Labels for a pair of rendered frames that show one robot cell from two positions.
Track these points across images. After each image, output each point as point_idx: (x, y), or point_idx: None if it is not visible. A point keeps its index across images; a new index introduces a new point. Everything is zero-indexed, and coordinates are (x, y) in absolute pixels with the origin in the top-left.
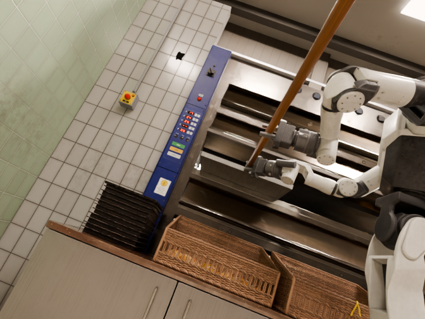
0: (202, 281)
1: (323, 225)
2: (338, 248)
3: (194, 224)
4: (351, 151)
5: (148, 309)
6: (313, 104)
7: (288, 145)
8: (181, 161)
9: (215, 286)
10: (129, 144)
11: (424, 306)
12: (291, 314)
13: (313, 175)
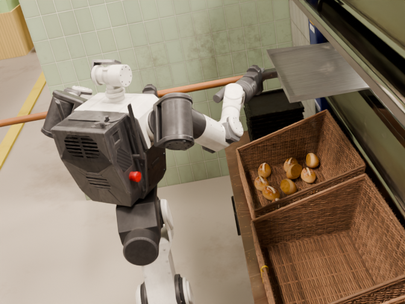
0: (235, 201)
1: (403, 142)
2: None
3: (331, 122)
4: None
5: (233, 210)
6: None
7: None
8: (315, 36)
9: (246, 207)
10: (304, 17)
11: (142, 272)
12: (255, 251)
13: (222, 111)
